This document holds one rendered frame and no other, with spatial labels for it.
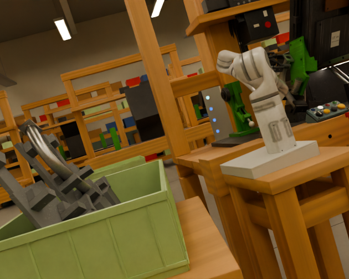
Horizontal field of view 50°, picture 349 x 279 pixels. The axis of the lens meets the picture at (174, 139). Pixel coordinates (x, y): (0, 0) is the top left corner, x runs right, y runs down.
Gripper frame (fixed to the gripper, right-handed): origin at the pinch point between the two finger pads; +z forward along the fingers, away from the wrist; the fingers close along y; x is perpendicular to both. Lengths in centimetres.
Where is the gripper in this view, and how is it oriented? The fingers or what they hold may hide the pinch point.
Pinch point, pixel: (285, 61)
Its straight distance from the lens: 194.3
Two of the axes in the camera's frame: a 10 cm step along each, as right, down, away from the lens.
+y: -1.8, -7.1, 6.8
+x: -1.2, 7.0, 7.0
